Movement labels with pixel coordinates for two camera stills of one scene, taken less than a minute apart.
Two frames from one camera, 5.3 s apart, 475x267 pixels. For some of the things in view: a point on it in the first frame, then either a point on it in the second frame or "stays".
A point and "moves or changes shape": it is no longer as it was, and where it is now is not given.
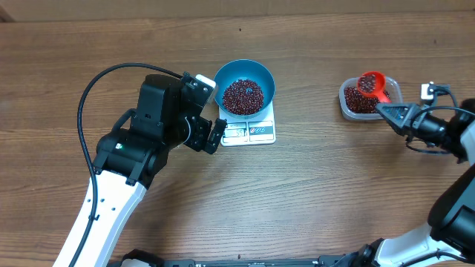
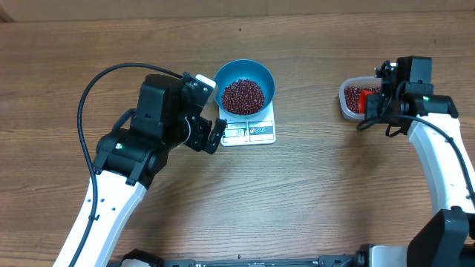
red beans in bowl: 243,97 stays
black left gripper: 202,130 stays
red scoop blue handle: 380,86 moves or changes shape
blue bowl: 249,70 stays
